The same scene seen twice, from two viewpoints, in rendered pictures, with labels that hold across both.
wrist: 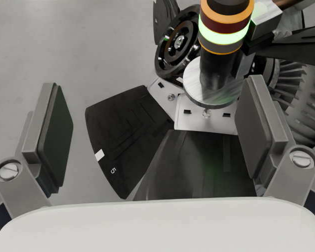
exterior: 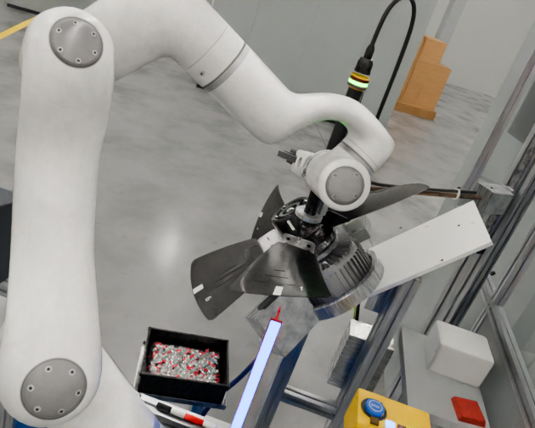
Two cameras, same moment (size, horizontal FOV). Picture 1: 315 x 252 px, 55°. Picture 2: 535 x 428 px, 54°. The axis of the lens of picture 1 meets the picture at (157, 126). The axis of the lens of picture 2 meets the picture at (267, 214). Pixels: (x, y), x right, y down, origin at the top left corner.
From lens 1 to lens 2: 1.03 m
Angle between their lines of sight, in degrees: 40
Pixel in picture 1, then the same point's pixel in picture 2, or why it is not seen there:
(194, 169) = (290, 255)
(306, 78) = (351, 248)
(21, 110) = not seen: hidden behind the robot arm
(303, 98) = (348, 256)
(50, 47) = not seen: hidden behind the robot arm
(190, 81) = (300, 210)
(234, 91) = (318, 217)
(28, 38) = not seen: hidden behind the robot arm
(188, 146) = (288, 249)
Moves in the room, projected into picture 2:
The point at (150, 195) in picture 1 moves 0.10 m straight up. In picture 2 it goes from (265, 260) to (277, 224)
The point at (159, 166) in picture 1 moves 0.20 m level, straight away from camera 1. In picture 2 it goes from (271, 251) to (261, 211)
